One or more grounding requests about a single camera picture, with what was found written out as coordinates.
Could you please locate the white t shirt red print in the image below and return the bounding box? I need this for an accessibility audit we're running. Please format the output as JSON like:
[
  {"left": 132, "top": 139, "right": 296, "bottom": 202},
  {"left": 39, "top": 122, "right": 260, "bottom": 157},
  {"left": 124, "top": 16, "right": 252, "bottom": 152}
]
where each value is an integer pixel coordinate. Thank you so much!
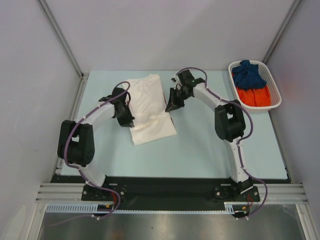
[{"left": 127, "top": 74, "right": 177, "bottom": 146}]

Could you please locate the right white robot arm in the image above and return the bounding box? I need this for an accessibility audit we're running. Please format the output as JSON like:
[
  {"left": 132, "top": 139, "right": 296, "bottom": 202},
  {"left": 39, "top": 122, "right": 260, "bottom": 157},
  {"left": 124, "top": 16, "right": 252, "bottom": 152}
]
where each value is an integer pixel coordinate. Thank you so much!
[{"left": 165, "top": 68, "right": 253, "bottom": 201}]

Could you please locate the blue t shirt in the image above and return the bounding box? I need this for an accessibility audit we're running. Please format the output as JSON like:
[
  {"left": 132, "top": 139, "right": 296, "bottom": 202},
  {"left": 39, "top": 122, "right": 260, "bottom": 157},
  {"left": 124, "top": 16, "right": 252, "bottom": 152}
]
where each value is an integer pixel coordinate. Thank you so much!
[{"left": 231, "top": 60, "right": 267, "bottom": 91}]

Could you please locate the white plastic basket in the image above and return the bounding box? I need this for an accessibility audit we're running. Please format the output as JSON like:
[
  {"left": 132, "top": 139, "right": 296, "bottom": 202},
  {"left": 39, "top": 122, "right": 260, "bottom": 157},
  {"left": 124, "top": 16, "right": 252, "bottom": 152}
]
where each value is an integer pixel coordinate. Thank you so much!
[{"left": 228, "top": 60, "right": 282, "bottom": 113}]

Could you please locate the orange t shirt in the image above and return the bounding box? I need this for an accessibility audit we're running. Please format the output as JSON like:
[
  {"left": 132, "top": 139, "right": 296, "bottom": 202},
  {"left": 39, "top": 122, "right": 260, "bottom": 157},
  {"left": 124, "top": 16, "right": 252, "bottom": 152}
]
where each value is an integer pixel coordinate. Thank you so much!
[{"left": 236, "top": 85, "right": 272, "bottom": 107}]

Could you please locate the left aluminium frame post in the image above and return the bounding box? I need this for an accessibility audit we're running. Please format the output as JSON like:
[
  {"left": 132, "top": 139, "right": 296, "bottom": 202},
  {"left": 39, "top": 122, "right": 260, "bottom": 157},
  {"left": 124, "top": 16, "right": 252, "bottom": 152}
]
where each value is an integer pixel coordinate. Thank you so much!
[{"left": 37, "top": 0, "right": 84, "bottom": 78}]

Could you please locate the aluminium frame post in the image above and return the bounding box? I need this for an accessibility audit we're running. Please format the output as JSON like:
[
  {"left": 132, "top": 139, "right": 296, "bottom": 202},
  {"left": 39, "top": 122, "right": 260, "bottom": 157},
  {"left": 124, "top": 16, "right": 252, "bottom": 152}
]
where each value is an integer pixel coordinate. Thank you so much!
[
  {"left": 37, "top": 0, "right": 84, "bottom": 78},
  {"left": 262, "top": 0, "right": 304, "bottom": 64}
]

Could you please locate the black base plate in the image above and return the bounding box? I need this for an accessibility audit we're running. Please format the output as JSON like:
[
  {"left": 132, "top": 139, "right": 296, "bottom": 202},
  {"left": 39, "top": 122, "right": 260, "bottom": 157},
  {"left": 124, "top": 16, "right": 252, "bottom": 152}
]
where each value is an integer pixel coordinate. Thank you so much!
[{"left": 50, "top": 175, "right": 290, "bottom": 211}]

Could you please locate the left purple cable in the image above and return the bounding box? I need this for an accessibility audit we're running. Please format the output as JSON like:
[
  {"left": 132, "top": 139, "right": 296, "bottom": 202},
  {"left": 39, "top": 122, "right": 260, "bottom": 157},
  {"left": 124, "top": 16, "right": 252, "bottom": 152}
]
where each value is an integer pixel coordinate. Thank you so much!
[{"left": 47, "top": 81, "right": 132, "bottom": 227}]

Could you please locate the left white cable duct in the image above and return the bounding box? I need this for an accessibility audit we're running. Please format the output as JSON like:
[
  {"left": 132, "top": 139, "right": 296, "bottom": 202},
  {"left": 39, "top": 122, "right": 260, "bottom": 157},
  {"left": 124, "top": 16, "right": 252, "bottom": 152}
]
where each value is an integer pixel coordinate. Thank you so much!
[{"left": 46, "top": 202, "right": 114, "bottom": 214}]

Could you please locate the white cable duct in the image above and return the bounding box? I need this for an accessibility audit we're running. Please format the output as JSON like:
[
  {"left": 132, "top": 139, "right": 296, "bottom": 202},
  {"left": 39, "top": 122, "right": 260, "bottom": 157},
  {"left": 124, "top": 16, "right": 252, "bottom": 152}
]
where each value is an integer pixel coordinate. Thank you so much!
[
  {"left": 224, "top": 202, "right": 250, "bottom": 215},
  {"left": 46, "top": 202, "right": 114, "bottom": 214}
]

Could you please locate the aluminium front rail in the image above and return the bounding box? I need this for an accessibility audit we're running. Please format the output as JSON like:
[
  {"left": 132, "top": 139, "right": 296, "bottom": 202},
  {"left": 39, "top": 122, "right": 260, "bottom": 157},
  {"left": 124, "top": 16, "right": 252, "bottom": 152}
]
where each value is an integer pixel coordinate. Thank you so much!
[{"left": 35, "top": 183, "right": 309, "bottom": 204}]

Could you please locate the right white cable duct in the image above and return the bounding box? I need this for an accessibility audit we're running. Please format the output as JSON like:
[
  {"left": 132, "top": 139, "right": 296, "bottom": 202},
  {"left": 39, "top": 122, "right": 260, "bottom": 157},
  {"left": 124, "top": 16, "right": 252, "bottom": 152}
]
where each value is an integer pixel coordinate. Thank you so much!
[{"left": 224, "top": 202, "right": 250, "bottom": 215}]

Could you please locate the right aluminium frame post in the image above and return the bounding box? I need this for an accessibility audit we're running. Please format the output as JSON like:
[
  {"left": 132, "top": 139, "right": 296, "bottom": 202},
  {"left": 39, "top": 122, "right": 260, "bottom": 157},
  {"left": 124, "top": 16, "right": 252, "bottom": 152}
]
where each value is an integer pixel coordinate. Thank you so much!
[{"left": 262, "top": 0, "right": 304, "bottom": 64}]

